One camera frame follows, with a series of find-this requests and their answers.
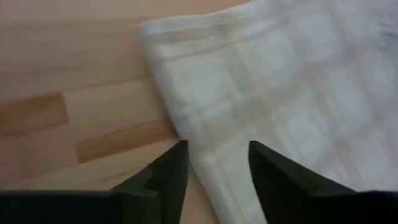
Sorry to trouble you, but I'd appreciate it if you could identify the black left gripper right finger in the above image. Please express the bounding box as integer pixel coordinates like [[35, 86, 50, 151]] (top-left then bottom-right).
[[248, 140, 398, 224]]

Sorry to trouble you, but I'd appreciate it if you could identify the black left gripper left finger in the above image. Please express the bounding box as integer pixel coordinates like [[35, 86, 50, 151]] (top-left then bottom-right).
[[0, 139, 190, 224]]

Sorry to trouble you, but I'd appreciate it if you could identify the white checked towel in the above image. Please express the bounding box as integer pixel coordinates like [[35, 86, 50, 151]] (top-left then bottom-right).
[[139, 0, 398, 224]]

